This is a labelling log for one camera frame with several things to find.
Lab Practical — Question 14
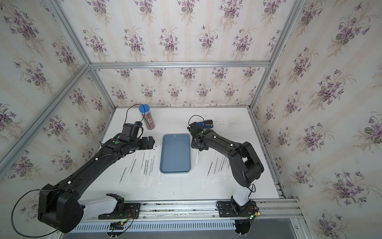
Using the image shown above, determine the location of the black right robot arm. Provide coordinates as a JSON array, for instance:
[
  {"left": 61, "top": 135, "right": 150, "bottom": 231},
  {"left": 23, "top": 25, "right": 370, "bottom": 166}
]
[{"left": 188, "top": 122, "right": 265, "bottom": 207}]

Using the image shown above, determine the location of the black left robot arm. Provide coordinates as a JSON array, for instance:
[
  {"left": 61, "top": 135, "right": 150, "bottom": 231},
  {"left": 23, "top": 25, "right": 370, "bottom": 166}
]
[{"left": 37, "top": 134, "right": 155, "bottom": 233}]

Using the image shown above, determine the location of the blue storage tray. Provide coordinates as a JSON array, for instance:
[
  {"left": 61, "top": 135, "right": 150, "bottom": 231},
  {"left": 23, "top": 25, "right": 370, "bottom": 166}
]
[{"left": 160, "top": 134, "right": 191, "bottom": 174}]

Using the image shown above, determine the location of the blue stapler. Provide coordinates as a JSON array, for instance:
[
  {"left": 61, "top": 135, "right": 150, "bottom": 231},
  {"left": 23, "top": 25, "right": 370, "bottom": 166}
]
[{"left": 198, "top": 119, "right": 213, "bottom": 128}]

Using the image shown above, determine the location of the clear tube of coloured pencils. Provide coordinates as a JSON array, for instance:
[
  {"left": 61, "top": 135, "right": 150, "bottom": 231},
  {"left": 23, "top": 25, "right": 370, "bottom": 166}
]
[{"left": 139, "top": 104, "right": 155, "bottom": 130}]

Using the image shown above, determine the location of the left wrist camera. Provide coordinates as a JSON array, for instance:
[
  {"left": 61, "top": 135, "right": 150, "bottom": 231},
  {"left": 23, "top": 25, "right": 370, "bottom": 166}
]
[{"left": 121, "top": 121, "right": 143, "bottom": 138}]

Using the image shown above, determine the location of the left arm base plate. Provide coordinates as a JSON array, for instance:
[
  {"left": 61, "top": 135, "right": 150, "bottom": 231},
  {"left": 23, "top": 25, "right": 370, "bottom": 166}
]
[{"left": 98, "top": 203, "right": 141, "bottom": 220}]

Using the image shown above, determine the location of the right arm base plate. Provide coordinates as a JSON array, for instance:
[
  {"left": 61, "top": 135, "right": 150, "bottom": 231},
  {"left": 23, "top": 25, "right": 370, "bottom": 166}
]
[{"left": 216, "top": 200, "right": 260, "bottom": 219}]

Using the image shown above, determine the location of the aluminium mounting rail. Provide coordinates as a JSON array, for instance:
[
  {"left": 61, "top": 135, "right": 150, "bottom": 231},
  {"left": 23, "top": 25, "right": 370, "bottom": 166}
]
[{"left": 134, "top": 199, "right": 303, "bottom": 222}]

